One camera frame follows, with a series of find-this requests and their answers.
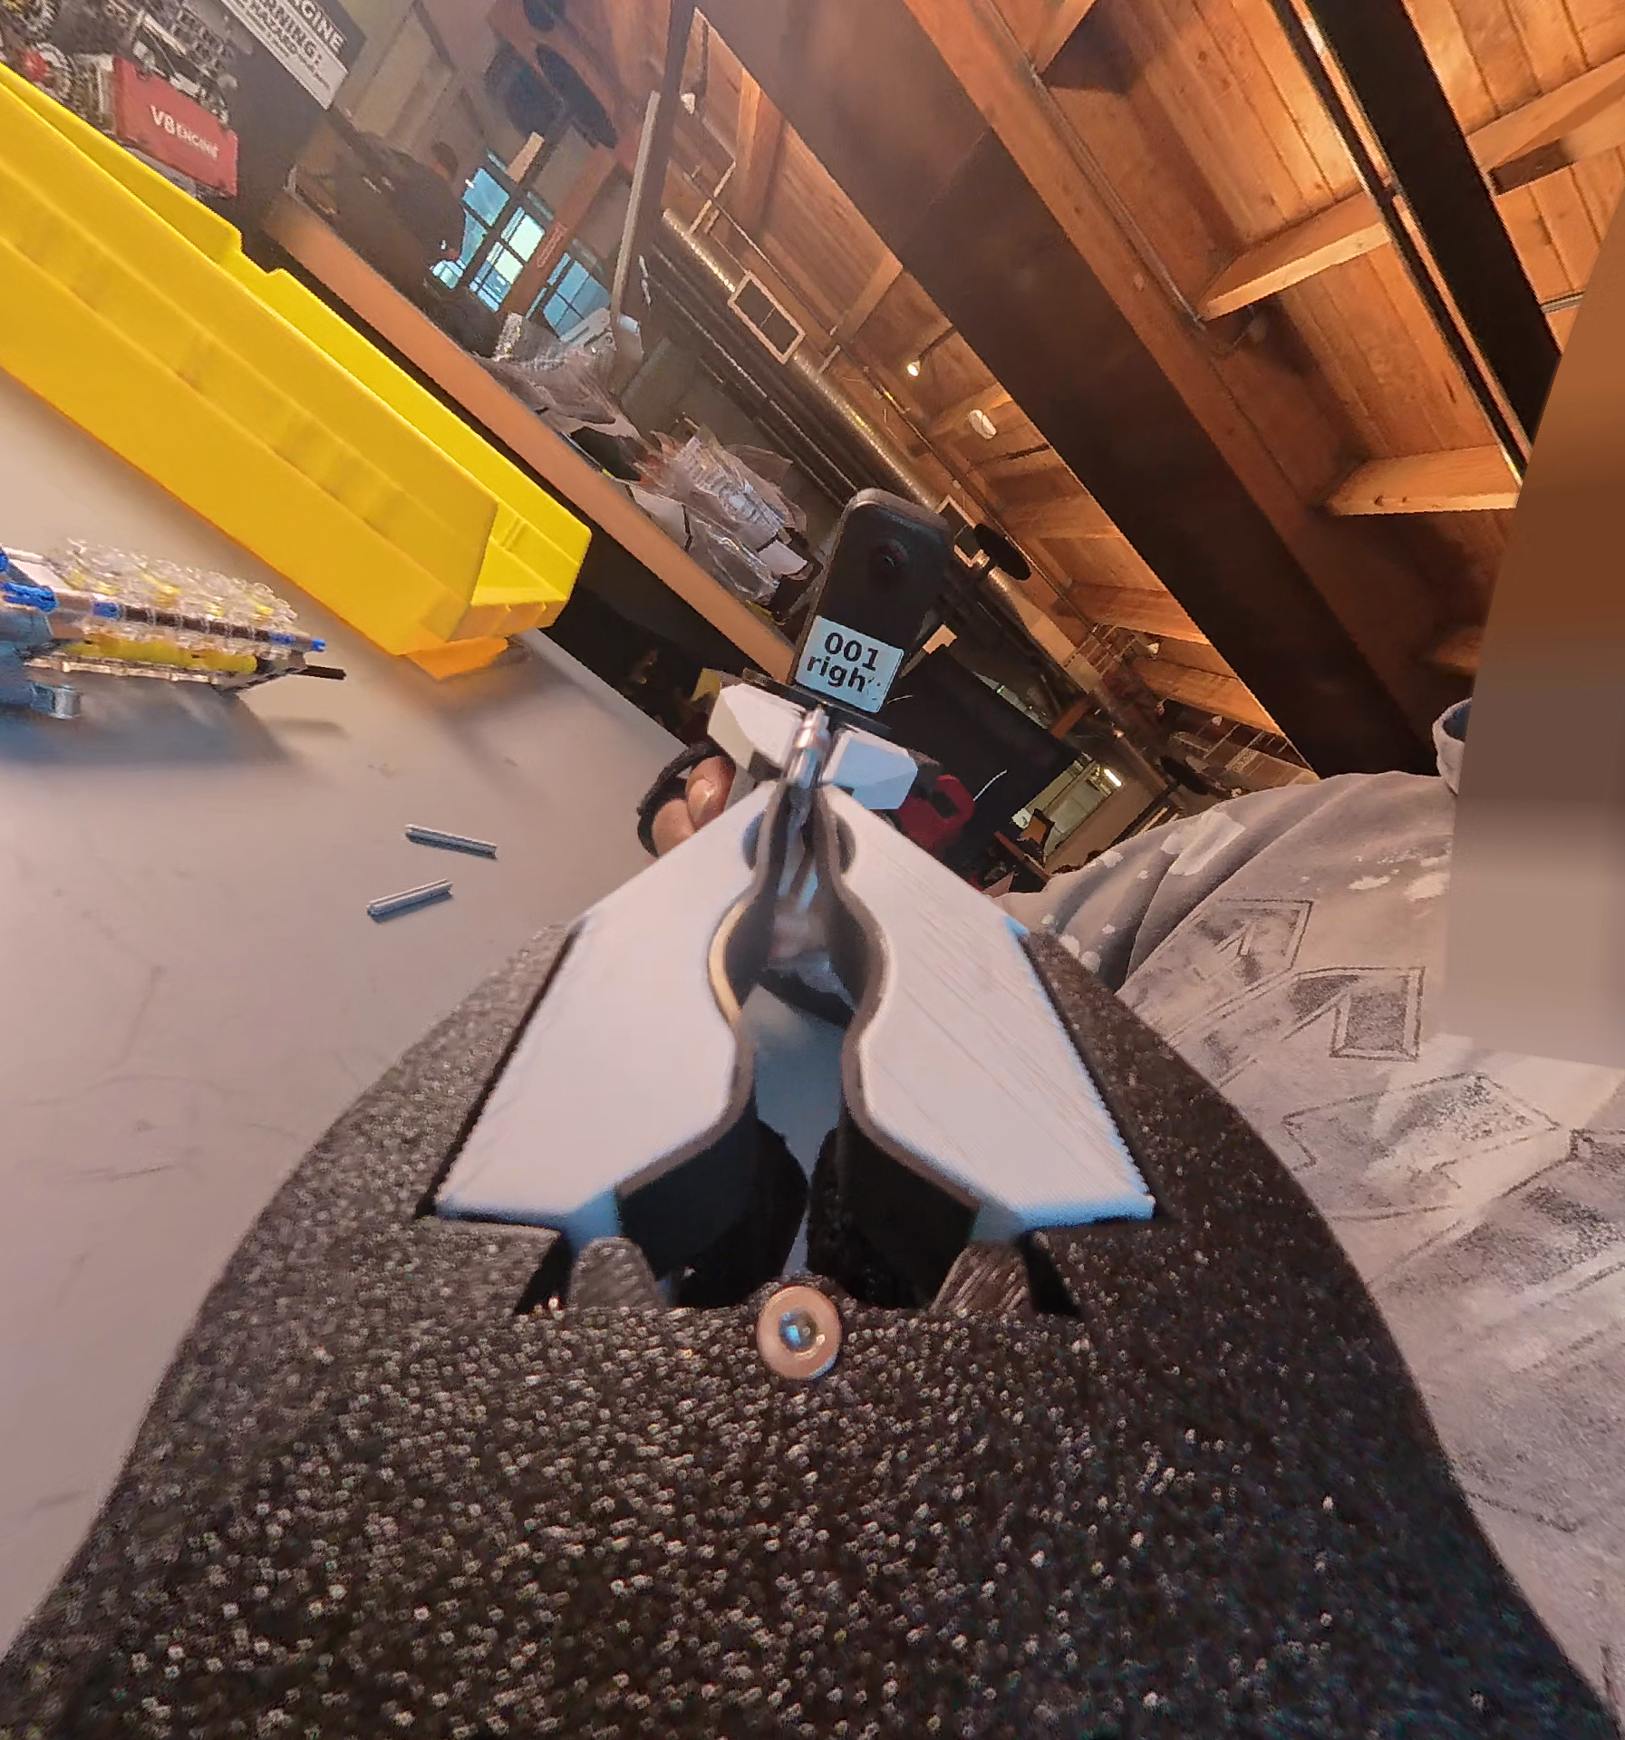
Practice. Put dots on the clear toy engine block assembly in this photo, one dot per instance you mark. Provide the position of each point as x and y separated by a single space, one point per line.
146 626

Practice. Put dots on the grey desk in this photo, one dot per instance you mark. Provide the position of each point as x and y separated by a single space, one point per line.
214 1020

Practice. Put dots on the red chair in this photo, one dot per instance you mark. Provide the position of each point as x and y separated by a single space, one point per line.
946 803

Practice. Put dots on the person's right hand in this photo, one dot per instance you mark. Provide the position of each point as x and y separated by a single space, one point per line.
704 803

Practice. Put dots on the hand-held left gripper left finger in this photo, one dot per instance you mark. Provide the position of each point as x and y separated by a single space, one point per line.
596 1061

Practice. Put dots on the grey toy axle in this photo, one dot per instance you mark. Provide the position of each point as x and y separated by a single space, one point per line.
412 901
453 841

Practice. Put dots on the thin silver toy liftarm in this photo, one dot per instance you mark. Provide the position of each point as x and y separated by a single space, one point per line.
801 775

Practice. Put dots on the wooden workbench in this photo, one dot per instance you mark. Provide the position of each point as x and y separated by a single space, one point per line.
527 457

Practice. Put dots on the pile of clear plastic bags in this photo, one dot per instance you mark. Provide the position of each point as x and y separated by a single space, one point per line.
704 504

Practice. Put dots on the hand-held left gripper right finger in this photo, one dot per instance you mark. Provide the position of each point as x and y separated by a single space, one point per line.
990 1061

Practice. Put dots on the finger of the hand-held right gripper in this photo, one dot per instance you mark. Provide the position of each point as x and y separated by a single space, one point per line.
754 736
875 771

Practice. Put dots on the black toy engine box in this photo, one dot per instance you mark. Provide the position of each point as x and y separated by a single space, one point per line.
174 129

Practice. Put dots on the long yellow plastic bin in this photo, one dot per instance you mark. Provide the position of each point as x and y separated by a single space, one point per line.
214 408

